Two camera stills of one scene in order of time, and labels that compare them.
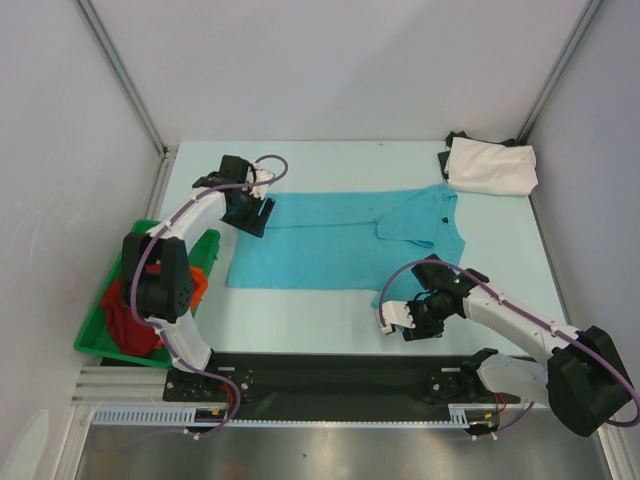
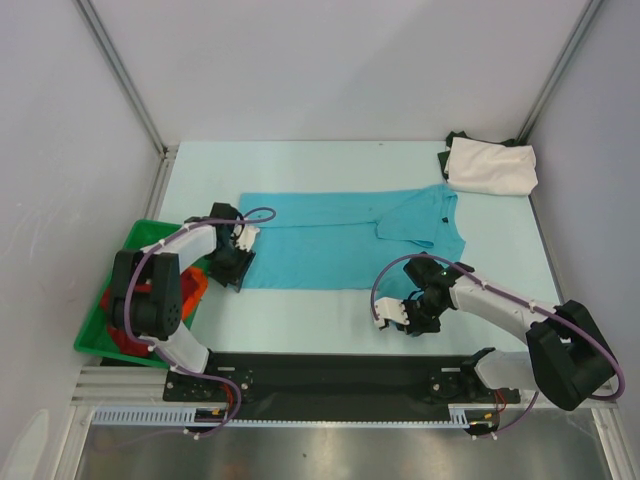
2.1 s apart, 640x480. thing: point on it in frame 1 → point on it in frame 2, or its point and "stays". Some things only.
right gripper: x=420 y=320 stays
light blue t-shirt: x=347 y=240 stays
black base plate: x=335 y=386 stays
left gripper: x=254 y=224 → x=233 y=276
